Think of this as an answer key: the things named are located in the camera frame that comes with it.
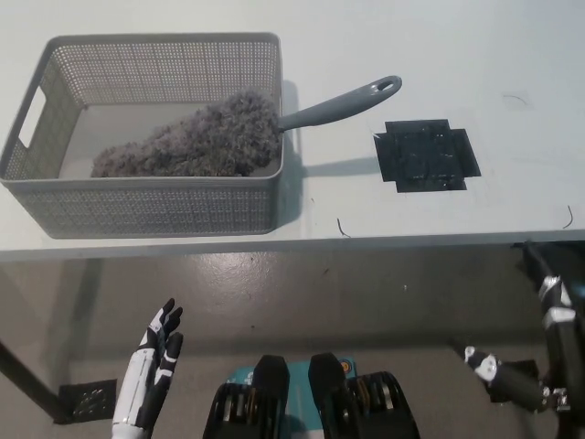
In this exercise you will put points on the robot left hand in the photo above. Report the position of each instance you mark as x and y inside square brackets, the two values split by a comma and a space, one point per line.
[137, 384]

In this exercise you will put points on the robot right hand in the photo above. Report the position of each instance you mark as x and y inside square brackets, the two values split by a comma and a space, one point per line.
[516, 386]

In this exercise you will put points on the grey fluffy duster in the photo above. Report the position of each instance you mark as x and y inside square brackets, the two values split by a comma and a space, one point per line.
[183, 142]

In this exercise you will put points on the black tape patch on desk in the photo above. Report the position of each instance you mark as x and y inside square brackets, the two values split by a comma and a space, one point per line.
[425, 155]

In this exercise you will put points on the dark table leg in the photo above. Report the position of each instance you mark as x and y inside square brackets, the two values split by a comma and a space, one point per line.
[27, 375]

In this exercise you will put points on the grey perforated plastic basket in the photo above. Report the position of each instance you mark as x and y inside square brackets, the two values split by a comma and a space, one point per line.
[137, 206]

